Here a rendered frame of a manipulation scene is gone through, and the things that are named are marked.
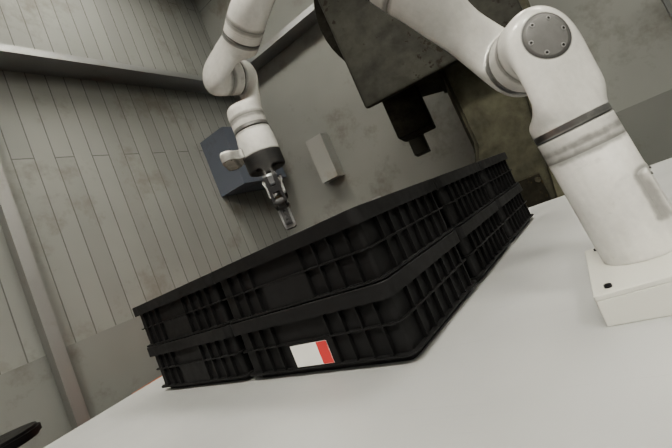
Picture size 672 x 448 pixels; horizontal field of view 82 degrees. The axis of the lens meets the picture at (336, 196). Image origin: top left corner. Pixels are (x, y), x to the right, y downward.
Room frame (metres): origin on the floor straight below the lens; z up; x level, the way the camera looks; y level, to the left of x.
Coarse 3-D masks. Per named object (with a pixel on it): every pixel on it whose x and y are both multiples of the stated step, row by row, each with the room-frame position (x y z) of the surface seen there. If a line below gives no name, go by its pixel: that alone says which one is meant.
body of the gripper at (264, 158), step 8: (256, 152) 0.71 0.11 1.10; (264, 152) 0.71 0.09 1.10; (272, 152) 0.72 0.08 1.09; (280, 152) 0.74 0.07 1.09; (248, 160) 0.72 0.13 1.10; (256, 160) 0.71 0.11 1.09; (264, 160) 0.71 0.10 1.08; (272, 160) 0.71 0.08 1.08; (280, 160) 0.73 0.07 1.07; (248, 168) 0.73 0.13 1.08; (256, 168) 0.71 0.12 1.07; (264, 168) 0.71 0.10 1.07; (272, 168) 0.71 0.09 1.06; (256, 176) 0.76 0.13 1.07
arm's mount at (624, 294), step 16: (592, 256) 0.55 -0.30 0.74; (592, 272) 0.50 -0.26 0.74; (608, 272) 0.48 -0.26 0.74; (624, 272) 0.45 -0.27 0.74; (640, 272) 0.44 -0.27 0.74; (656, 272) 0.42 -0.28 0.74; (592, 288) 0.45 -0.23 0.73; (608, 288) 0.44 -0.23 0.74; (624, 288) 0.42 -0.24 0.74; (640, 288) 0.41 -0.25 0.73; (656, 288) 0.40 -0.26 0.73; (608, 304) 0.43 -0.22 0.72; (624, 304) 0.42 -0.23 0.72; (640, 304) 0.41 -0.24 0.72; (656, 304) 0.41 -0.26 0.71; (608, 320) 0.43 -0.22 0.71; (624, 320) 0.42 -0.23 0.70; (640, 320) 0.42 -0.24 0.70
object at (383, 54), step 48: (336, 0) 2.26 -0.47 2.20; (480, 0) 2.03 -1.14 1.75; (336, 48) 2.38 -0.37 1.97; (384, 48) 2.22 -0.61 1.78; (432, 48) 2.14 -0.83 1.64; (384, 96) 2.26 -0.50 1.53; (480, 96) 2.39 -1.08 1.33; (480, 144) 2.43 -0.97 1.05; (528, 144) 2.35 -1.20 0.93; (528, 192) 2.37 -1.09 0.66
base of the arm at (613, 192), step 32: (576, 128) 0.46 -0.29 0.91; (608, 128) 0.45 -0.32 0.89; (576, 160) 0.47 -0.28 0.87; (608, 160) 0.45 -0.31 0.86; (640, 160) 0.46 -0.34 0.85; (576, 192) 0.48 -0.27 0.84; (608, 192) 0.46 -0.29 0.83; (640, 192) 0.45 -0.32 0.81; (608, 224) 0.47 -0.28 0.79; (640, 224) 0.45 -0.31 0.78; (608, 256) 0.49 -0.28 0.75; (640, 256) 0.46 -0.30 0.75
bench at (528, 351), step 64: (512, 256) 0.89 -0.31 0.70; (576, 256) 0.71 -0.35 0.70; (448, 320) 0.66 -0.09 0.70; (512, 320) 0.55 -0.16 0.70; (576, 320) 0.48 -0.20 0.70; (256, 384) 0.75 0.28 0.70; (320, 384) 0.62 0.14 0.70; (384, 384) 0.52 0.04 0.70; (448, 384) 0.45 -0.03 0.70; (512, 384) 0.40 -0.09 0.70; (576, 384) 0.36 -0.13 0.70; (640, 384) 0.33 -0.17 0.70
